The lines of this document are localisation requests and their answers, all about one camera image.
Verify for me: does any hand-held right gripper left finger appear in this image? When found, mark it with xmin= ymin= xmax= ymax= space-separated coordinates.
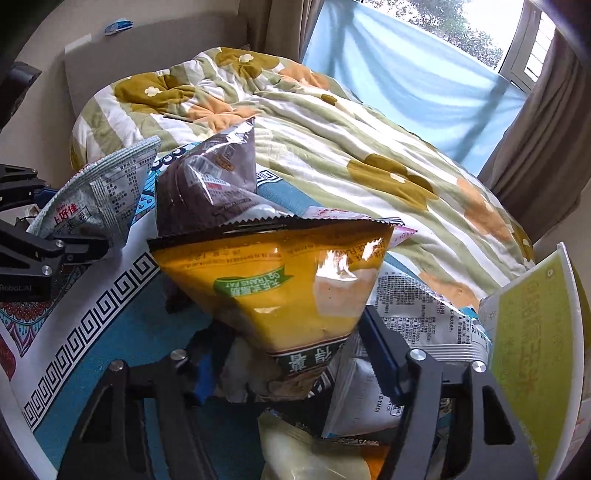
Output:
xmin=55 ymin=323 xmax=222 ymax=480

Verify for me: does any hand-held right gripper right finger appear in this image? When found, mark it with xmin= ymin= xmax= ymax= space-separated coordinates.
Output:
xmin=358 ymin=305 xmax=541 ymax=480

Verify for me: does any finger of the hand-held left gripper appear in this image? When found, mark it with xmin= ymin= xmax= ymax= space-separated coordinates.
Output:
xmin=0 ymin=220 xmax=112 ymax=278
xmin=0 ymin=164 xmax=56 ymax=212

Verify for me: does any silver red print snack bag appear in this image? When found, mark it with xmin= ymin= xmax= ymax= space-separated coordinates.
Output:
xmin=25 ymin=136 xmax=163 ymax=248

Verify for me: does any yellow orange snack bag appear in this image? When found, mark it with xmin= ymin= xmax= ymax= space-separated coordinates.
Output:
xmin=148 ymin=217 xmax=396 ymax=403

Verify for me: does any green white cardboard box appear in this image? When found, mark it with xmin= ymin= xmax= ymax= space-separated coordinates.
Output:
xmin=478 ymin=242 xmax=585 ymax=480

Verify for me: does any silver crinkled snack bag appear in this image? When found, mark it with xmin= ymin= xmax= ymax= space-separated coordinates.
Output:
xmin=365 ymin=263 xmax=495 ymax=366

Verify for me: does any blue patterned table mat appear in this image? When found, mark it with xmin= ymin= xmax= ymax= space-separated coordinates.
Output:
xmin=0 ymin=143 xmax=324 ymax=480

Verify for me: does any pale green orange snack bag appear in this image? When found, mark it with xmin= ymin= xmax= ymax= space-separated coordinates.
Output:
xmin=256 ymin=411 xmax=393 ymax=480

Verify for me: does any brown snack bag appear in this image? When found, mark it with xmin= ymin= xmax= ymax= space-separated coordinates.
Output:
xmin=154 ymin=117 xmax=297 ymax=241

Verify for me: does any grey bed headboard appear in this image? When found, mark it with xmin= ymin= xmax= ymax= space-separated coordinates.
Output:
xmin=62 ymin=16 xmax=260 ymax=121

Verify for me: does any blue white small object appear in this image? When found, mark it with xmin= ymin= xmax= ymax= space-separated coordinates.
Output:
xmin=104 ymin=17 xmax=135 ymax=36

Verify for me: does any floral striped quilt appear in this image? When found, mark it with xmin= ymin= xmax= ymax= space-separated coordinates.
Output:
xmin=69 ymin=46 xmax=537 ymax=315

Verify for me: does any brown curtain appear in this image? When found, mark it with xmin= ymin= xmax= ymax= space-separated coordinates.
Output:
xmin=240 ymin=0 xmax=324 ymax=64
xmin=478 ymin=32 xmax=591 ymax=241

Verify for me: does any light blue window cloth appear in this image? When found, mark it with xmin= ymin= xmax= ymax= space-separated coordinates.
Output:
xmin=300 ymin=0 xmax=530 ymax=174

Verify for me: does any white framed window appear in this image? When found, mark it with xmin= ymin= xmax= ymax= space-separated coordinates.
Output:
xmin=360 ymin=0 xmax=560 ymax=93

